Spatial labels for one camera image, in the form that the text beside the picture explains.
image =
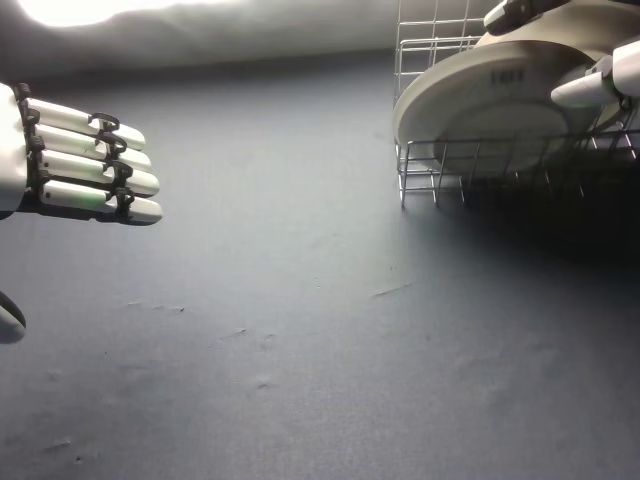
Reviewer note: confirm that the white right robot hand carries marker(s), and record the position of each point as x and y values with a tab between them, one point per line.
590	85

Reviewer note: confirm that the white plate with leaf print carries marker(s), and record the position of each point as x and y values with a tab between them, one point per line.
475	90
570	40

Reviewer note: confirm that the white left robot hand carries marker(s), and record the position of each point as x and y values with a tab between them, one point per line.
65	165

